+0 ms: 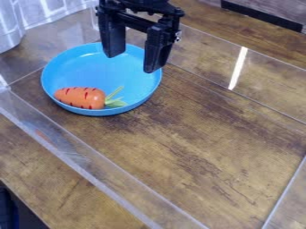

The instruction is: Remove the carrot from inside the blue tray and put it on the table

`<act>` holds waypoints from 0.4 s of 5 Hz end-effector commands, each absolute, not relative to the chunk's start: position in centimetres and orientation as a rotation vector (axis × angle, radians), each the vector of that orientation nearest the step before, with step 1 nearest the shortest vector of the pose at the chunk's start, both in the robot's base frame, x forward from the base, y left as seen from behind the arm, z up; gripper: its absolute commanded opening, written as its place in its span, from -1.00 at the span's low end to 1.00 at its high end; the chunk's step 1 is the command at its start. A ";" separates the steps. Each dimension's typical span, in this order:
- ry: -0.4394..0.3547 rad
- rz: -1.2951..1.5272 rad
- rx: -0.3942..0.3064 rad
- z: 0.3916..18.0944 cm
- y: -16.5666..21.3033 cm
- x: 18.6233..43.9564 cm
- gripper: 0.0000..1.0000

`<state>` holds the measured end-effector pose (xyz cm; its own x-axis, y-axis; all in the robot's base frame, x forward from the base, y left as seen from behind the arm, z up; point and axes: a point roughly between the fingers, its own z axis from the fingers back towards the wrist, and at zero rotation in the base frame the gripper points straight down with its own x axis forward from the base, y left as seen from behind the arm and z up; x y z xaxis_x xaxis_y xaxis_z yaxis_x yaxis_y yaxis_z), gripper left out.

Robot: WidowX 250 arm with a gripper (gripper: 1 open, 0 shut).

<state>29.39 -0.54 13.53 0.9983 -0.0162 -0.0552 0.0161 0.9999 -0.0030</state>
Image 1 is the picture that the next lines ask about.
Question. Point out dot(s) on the orange toy carrot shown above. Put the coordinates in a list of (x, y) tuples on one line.
[(89, 98)]

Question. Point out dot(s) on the clear acrylic barrier wall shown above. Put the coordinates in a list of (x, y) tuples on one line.
[(198, 159)]

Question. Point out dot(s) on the white checked curtain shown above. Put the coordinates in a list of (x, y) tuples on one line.
[(22, 15)]

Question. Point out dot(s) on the dark baseboard strip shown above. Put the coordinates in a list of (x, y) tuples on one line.
[(284, 23)]

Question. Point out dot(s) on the blue round plastic tray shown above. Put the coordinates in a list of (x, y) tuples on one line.
[(83, 67)]

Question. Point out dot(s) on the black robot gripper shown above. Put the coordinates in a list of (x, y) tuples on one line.
[(153, 16)]

